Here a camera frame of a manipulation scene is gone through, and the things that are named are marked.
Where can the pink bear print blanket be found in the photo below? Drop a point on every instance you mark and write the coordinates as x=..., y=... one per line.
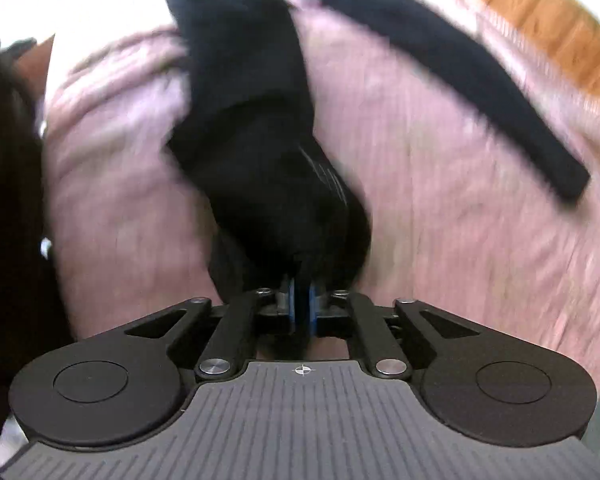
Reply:
x=430, y=210

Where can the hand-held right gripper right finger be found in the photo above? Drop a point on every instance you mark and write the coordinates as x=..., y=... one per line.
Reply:
x=313, y=312

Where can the black garment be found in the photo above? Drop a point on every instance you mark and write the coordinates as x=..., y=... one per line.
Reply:
x=260, y=160

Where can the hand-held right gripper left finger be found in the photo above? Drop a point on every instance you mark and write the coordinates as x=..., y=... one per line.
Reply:
x=291, y=310

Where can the wooden headboard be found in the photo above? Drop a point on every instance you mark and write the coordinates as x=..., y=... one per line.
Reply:
x=545, y=15

